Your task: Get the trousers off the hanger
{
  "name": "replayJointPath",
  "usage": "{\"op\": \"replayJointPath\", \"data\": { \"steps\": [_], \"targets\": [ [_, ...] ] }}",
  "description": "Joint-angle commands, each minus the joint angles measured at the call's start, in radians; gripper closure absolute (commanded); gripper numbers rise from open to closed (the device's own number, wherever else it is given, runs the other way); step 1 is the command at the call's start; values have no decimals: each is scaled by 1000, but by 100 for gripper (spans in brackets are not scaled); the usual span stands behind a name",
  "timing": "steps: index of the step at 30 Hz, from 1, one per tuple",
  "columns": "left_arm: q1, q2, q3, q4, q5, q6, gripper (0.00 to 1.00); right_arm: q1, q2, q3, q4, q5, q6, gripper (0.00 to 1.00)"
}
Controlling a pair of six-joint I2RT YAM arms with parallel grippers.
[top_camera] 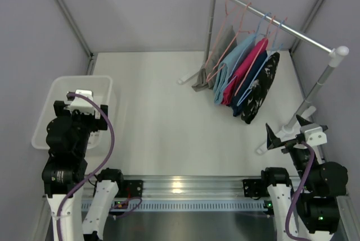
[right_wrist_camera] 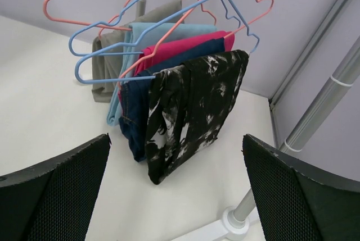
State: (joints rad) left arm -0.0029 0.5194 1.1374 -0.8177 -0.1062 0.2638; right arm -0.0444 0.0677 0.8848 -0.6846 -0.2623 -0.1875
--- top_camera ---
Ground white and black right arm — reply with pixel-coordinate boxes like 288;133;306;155
261;116;348;240

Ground pink trousers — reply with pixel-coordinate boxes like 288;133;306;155
221;38;268;106

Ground white plastic laundry basket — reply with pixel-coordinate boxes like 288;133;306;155
31;75;117;151

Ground coral pink hanger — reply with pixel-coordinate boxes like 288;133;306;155
234;17;288;96

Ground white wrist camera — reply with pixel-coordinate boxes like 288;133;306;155
300;124;327;147
66;89;95;115

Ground navy blue trousers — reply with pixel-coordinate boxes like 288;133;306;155
230;50;268;117

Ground black white patterned trousers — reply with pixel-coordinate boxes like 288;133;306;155
241;52;280;124

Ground grey trousers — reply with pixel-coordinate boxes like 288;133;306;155
192;25;237;92

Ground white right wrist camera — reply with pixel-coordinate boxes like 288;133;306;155
300;124;327;147

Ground white and metal clothes rack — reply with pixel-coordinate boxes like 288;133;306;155
177;0;350;156

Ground light blue trousers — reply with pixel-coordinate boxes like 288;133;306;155
213;33;256;104

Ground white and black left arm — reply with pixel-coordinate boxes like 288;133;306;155
42;101;124;240

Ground aluminium mounting rail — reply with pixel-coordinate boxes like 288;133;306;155
42;175;349;200

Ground grey slotted cable duct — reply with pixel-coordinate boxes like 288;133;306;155
114;199;272;212

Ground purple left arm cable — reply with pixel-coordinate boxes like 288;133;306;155
55;91;143;241

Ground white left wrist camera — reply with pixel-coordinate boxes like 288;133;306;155
66;89;95;115

